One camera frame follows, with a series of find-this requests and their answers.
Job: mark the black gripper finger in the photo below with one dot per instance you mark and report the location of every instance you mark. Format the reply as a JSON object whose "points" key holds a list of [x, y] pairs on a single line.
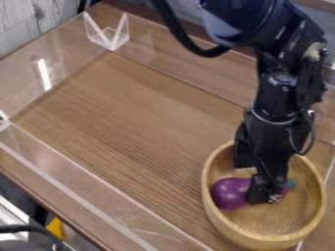
{"points": [[262, 191], [242, 149]]}

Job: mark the purple toy eggplant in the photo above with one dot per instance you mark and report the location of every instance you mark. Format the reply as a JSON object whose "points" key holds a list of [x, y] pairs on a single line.
{"points": [[230, 191]]}

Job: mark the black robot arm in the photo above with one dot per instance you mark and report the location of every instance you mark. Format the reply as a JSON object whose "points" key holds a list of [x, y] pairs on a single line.
{"points": [[288, 43]]}

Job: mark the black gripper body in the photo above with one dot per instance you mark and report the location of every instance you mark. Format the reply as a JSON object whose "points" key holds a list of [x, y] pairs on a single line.
{"points": [[276, 139]]}

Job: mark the clear acrylic tray wall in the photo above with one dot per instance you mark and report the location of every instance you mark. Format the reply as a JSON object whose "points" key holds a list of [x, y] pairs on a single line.
{"points": [[107, 131]]}

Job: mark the brown wooden bowl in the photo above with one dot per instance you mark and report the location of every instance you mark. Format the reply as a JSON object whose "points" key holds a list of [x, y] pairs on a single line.
{"points": [[264, 227]]}

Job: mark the clear acrylic corner bracket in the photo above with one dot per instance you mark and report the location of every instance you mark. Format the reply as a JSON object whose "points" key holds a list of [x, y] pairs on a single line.
{"points": [[110, 38]]}

